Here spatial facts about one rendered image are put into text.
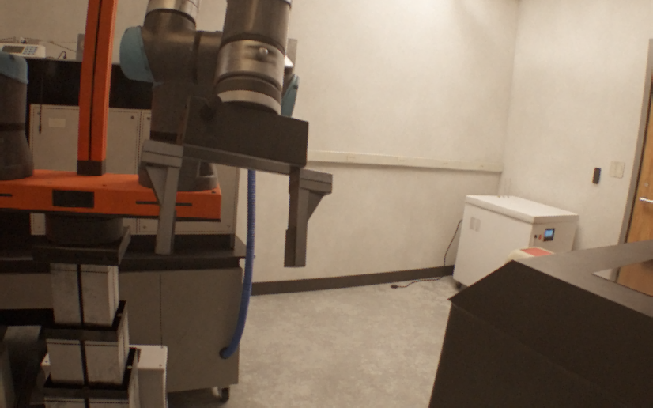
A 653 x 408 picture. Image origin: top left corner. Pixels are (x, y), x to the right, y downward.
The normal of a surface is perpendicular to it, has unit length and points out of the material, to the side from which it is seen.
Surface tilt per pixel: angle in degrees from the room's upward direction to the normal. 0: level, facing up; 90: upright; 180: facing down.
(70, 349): 90
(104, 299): 90
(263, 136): 67
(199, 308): 90
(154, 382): 90
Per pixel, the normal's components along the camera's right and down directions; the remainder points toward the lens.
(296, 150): 0.46, -0.21
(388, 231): 0.44, 0.19
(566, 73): -0.89, -0.02
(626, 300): 0.11, -0.98
